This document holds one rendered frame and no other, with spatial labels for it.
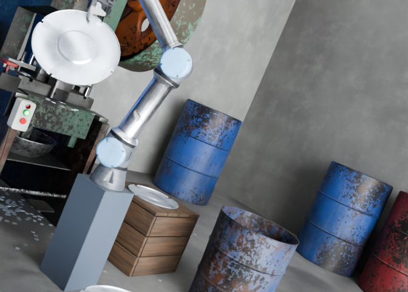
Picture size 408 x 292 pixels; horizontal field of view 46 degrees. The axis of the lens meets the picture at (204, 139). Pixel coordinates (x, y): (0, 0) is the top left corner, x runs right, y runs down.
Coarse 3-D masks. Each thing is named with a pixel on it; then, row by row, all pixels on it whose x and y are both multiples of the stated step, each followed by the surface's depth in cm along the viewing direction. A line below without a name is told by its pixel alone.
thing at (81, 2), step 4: (76, 0) 238; (80, 0) 240; (84, 0) 242; (88, 0) 243; (76, 4) 239; (80, 4) 241; (84, 4) 242; (76, 8) 240; (80, 8) 242; (84, 8) 243
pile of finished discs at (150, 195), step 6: (132, 186) 260; (138, 186) 266; (144, 186) 270; (132, 192) 247; (138, 192) 253; (144, 192) 256; (150, 192) 261; (156, 192) 270; (144, 198) 247; (150, 198) 251; (156, 198) 255; (162, 198) 260; (168, 198) 269; (156, 204) 244; (162, 204) 250; (168, 204) 255; (174, 204) 261
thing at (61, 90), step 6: (54, 78) 237; (54, 84) 237; (60, 84) 238; (66, 84) 240; (72, 84) 243; (54, 90) 237; (60, 90) 239; (66, 90) 242; (48, 96) 238; (54, 96) 238; (60, 96) 240; (66, 96) 242
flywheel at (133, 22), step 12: (132, 0) 273; (168, 0) 259; (132, 12) 276; (168, 12) 252; (120, 24) 281; (132, 24) 274; (120, 36) 279; (132, 36) 272; (144, 36) 265; (120, 48) 271; (132, 48) 264; (144, 48) 258
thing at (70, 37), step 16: (48, 16) 161; (64, 16) 163; (80, 16) 166; (96, 16) 167; (48, 32) 159; (64, 32) 161; (80, 32) 163; (96, 32) 166; (112, 32) 168; (32, 48) 154; (48, 48) 157; (64, 48) 158; (80, 48) 160; (96, 48) 163; (112, 48) 166; (48, 64) 155; (64, 64) 157; (80, 64) 159; (96, 64) 161; (112, 64) 163; (64, 80) 155; (80, 80) 157; (96, 80) 159
